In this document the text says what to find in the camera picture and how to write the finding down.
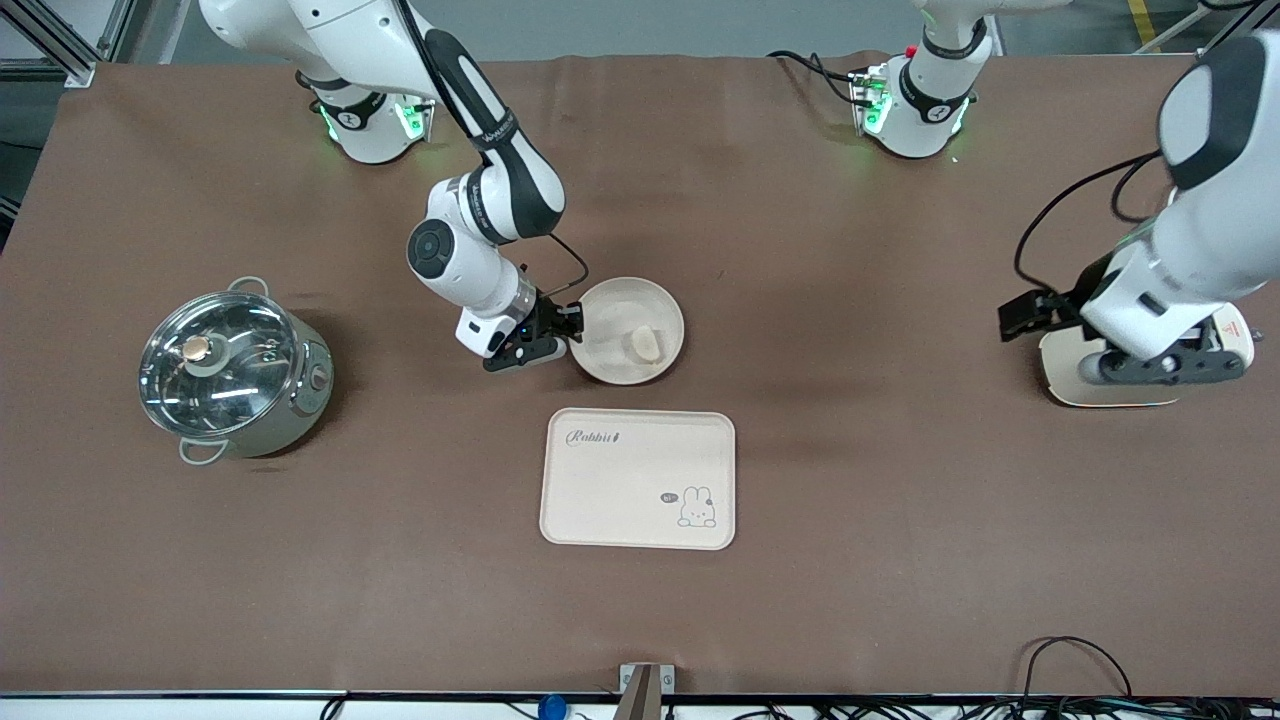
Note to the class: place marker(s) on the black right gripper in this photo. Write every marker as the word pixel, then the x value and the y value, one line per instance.
pixel 549 313

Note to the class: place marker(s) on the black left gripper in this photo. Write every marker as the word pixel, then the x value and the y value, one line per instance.
pixel 1066 304

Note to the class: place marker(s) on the cream round plate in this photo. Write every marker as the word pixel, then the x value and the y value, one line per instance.
pixel 615 320

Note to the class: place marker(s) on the pale steamed bun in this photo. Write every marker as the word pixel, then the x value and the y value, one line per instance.
pixel 645 344

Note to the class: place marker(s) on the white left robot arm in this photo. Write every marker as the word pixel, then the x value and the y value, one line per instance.
pixel 1200 250

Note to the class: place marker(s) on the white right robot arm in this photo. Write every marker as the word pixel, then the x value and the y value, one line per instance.
pixel 500 180

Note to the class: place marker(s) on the cream two-slot toaster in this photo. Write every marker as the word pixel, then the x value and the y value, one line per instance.
pixel 1065 385

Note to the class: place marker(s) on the cream rabbit print tray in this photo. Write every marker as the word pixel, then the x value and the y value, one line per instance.
pixel 620 480

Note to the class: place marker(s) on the brown table cover mat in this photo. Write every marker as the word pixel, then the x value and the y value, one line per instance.
pixel 800 250

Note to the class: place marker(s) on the grey-green electric cooking pot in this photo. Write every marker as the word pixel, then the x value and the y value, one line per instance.
pixel 305 385

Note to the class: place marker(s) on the glass lid with copper knob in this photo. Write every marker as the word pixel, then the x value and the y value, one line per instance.
pixel 220 365

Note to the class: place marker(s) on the blue round knob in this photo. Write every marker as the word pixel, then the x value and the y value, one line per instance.
pixel 551 708

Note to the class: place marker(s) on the aluminium frame profile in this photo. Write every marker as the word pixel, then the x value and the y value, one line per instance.
pixel 1240 20
pixel 60 40

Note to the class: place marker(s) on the grey metal camera bracket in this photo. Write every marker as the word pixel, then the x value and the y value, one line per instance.
pixel 646 690

